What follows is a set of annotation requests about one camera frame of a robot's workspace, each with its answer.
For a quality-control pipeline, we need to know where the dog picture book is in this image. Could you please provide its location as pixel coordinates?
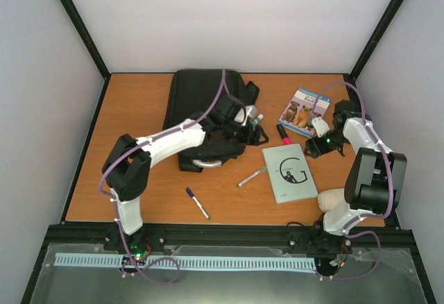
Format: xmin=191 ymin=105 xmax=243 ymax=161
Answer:
xmin=277 ymin=87 xmax=331 ymax=138

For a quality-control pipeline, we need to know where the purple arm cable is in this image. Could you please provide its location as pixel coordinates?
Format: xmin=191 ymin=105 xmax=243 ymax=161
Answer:
xmin=317 ymin=81 xmax=398 ymax=281
xmin=99 ymin=69 xmax=230 ymax=286

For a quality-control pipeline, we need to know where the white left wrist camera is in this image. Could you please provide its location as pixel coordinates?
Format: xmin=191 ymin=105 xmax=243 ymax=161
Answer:
xmin=234 ymin=105 xmax=257 ymax=126

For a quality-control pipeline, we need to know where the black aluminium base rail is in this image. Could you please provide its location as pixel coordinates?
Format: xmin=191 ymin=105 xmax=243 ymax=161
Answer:
xmin=43 ymin=222 xmax=416 ymax=256

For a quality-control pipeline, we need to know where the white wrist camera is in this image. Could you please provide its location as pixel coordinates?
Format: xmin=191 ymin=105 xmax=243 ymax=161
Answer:
xmin=234 ymin=105 xmax=257 ymax=126
xmin=311 ymin=117 xmax=330 ymax=137

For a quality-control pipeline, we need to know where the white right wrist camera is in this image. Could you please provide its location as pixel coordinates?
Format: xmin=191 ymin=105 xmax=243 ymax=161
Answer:
xmin=311 ymin=117 xmax=330 ymax=137

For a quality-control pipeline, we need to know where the black frame post left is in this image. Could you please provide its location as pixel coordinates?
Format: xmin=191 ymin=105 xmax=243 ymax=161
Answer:
xmin=59 ymin=0 xmax=111 ymax=80

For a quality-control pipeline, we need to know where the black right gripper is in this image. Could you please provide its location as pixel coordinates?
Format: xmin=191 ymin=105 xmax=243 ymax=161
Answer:
xmin=305 ymin=129 xmax=349 ymax=159

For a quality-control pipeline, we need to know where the black student backpack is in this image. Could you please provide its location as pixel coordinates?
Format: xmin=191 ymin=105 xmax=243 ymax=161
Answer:
xmin=163 ymin=69 xmax=259 ymax=173

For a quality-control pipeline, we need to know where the pink highlighter marker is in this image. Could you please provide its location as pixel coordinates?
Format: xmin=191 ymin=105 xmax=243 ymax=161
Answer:
xmin=276 ymin=124 xmax=292 ymax=145

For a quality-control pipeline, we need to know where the white pen green tip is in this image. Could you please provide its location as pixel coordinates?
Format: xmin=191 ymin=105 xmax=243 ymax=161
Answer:
xmin=237 ymin=166 xmax=267 ymax=187

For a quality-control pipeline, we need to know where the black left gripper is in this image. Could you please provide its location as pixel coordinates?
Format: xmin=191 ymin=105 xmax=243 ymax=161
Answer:
xmin=223 ymin=121 xmax=270 ymax=148

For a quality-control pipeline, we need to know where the beige cloth roll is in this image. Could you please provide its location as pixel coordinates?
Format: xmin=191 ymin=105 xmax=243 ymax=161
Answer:
xmin=317 ymin=188 xmax=346 ymax=212

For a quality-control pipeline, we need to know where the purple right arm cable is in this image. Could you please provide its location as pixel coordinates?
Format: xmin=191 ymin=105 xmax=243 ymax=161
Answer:
xmin=317 ymin=81 xmax=398 ymax=281

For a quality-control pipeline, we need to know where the black frame post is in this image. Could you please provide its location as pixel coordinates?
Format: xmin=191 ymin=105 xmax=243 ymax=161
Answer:
xmin=59 ymin=0 xmax=111 ymax=80
xmin=350 ymin=0 xmax=404 ymax=82

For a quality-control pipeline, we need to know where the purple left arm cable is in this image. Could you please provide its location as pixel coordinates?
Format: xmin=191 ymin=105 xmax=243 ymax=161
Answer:
xmin=99 ymin=69 xmax=230 ymax=286

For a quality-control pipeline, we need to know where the grey book with G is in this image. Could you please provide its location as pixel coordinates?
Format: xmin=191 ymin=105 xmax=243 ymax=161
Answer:
xmin=262 ymin=144 xmax=318 ymax=204

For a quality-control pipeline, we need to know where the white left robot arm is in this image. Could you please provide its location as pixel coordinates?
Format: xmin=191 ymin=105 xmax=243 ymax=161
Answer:
xmin=99 ymin=94 xmax=269 ymax=251

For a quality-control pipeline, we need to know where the blue capped pen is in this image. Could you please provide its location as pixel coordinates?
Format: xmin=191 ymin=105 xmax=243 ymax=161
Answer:
xmin=186 ymin=187 xmax=211 ymax=220

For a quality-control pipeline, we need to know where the white glue stick green cap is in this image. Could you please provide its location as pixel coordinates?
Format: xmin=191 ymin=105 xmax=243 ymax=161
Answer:
xmin=251 ymin=114 xmax=264 ymax=126

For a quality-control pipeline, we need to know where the black frame post right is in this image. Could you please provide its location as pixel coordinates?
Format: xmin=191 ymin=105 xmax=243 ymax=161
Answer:
xmin=350 ymin=0 xmax=404 ymax=82

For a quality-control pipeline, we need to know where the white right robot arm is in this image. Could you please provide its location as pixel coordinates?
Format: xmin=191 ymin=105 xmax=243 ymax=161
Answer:
xmin=304 ymin=100 xmax=407 ymax=236

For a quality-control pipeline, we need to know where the light blue cable duct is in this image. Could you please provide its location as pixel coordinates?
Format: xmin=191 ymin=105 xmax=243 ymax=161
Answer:
xmin=53 ymin=253 xmax=316 ymax=273

